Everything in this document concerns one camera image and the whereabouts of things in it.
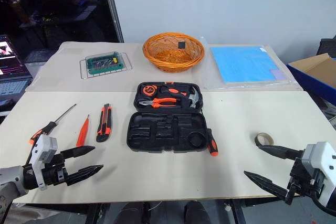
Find orange wicker basket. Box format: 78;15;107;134
142;31;206;73

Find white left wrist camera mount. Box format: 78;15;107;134
27;134;59;191

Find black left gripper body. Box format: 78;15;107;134
41;152;71;187

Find grey metal frame post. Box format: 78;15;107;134
100;0;125;44

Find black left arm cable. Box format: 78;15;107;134
25;147;35;168

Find beige tape roll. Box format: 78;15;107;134
255;132;274;146

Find stubby orange black screwdriver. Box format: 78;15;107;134
205;127;219;157

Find long black-orange handled screwdriver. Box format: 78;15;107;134
29;103;78;145

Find blue sheet pack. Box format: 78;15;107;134
209;46;290;85

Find steel claw hammer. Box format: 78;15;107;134
183;85;202;110

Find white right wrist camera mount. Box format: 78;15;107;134
301;141;336;208

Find black chair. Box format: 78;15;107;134
317;37;336;59

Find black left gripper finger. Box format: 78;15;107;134
60;145;96;160
65;164;104;186

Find orange black tape measure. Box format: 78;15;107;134
141;84;159;97

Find open laptop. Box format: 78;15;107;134
0;34;34;98

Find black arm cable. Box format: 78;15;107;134
25;147;35;168
312;197;336;216

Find orange black utility knife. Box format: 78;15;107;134
96;103;113;143

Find green circuit board tray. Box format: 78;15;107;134
79;51;132;80

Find slim orange screwdriver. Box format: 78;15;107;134
76;114;91;148

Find clear plastic bag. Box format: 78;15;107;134
200;35;300;91

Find black plastic tool case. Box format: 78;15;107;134
126;81;208;154

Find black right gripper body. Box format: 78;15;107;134
286;155;324;205

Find orange handled pliers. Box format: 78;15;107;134
138;97;177;110

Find green circuit board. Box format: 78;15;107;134
86;50;124;76

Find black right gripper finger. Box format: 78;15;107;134
258;144;306;161
244;170;290;201

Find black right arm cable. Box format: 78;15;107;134
312;197;336;216

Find blue cardboard box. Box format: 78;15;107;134
286;52;336;102

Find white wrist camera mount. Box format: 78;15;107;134
27;134;59;191
301;141;336;208

